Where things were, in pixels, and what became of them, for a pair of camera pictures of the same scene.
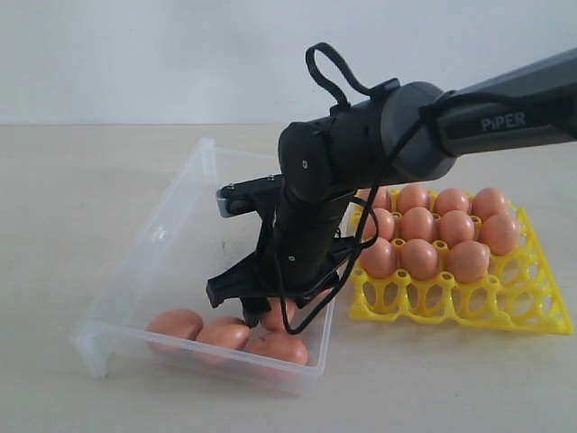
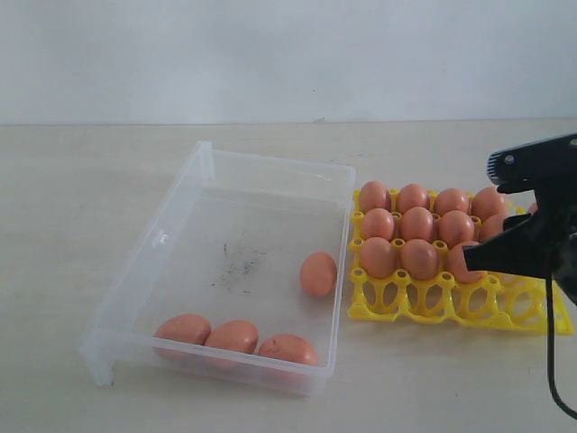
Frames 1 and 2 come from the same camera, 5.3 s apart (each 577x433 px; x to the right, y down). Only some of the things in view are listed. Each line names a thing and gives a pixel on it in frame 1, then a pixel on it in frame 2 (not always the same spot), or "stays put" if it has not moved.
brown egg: [274, 320] to [532, 208]
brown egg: [420, 258] stays put
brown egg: [468, 261] stays put
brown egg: [489, 202] stays put
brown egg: [455, 227] stays put
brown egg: [380, 260] stays put
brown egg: [450, 199] stays put
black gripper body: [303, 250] to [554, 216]
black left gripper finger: [249, 277] to [521, 250]
